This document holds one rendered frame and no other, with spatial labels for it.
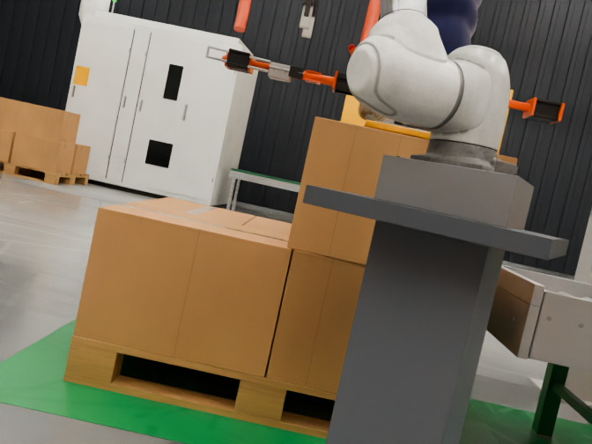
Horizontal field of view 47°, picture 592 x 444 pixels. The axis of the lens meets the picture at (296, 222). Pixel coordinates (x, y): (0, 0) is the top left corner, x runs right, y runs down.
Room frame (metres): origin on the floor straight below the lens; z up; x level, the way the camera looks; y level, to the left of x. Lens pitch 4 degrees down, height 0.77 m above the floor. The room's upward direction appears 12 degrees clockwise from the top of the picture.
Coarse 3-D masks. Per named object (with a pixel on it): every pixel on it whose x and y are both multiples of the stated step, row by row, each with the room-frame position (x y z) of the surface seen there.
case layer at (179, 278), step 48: (96, 240) 2.03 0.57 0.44; (144, 240) 2.03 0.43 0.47; (192, 240) 2.03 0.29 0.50; (240, 240) 2.03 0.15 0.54; (96, 288) 2.03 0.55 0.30; (144, 288) 2.03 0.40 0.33; (192, 288) 2.03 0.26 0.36; (240, 288) 2.03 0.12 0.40; (288, 288) 2.03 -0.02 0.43; (336, 288) 2.02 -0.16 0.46; (96, 336) 2.03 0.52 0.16; (144, 336) 2.03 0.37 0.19; (192, 336) 2.03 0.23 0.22; (240, 336) 2.03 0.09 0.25; (288, 336) 2.02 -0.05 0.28; (336, 336) 2.02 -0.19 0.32; (336, 384) 2.02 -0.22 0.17
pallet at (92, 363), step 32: (96, 352) 2.03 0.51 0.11; (128, 352) 2.03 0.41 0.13; (96, 384) 2.03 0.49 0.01; (128, 384) 2.06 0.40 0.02; (160, 384) 2.12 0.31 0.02; (256, 384) 2.02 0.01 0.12; (288, 384) 2.02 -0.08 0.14; (224, 416) 2.02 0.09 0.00; (256, 416) 2.02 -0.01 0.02; (288, 416) 2.09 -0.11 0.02
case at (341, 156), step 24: (312, 144) 2.03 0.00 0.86; (336, 144) 2.03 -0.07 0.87; (360, 144) 2.02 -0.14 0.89; (384, 144) 2.02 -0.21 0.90; (408, 144) 2.01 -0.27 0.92; (312, 168) 2.03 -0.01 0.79; (336, 168) 2.03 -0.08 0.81; (360, 168) 2.02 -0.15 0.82; (360, 192) 2.02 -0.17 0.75; (312, 216) 2.03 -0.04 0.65; (336, 216) 2.02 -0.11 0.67; (288, 240) 2.04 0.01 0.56; (312, 240) 2.03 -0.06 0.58; (336, 240) 2.02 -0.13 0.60; (360, 240) 2.02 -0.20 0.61
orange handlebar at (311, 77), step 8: (224, 56) 2.19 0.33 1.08; (256, 64) 2.18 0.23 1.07; (264, 64) 2.18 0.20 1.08; (304, 72) 2.18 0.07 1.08; (312, 72) 2.18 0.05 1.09; (320, 72) 2.17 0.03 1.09; (312, 80) 2.18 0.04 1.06; (320, 80) 2.18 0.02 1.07; (328, 80) 2.17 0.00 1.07; (512, 104) 1.91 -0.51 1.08; (520, 104) 1.91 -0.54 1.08; (528, 104) 1.91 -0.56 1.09
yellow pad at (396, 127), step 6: (366, 120) 2.05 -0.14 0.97; (366, 126) 2.06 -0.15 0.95; (372, 126) 2.05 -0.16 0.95; (378, 126) 2.05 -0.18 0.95; (384, 126) 2.05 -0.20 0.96; (390, 126) 2.05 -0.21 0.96; (396, 126) 2.05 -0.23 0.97; (402, 126) 2.06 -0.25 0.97; (396, 132) 2.05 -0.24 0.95; (402, 132) 2.05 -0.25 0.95; (408, 132) 2.05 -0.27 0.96; (414, 132) 2.04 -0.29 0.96; (420, 132) 2.04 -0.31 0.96; (426, 132) 2.04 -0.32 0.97; (426, 138) 2.05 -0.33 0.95
